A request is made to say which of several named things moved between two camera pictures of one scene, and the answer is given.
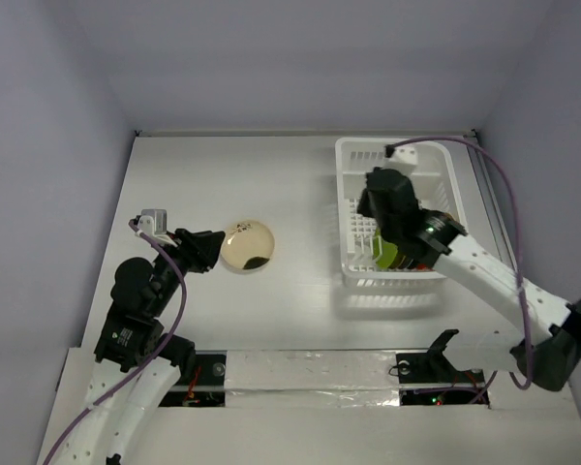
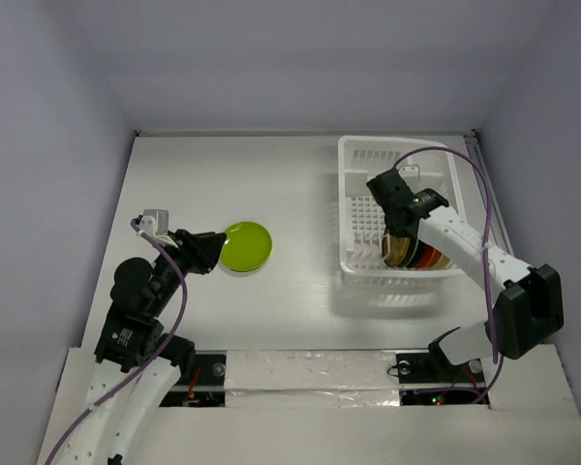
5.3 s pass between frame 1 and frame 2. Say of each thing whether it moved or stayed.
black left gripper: stayed
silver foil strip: stayed
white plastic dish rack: stayed
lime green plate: moved
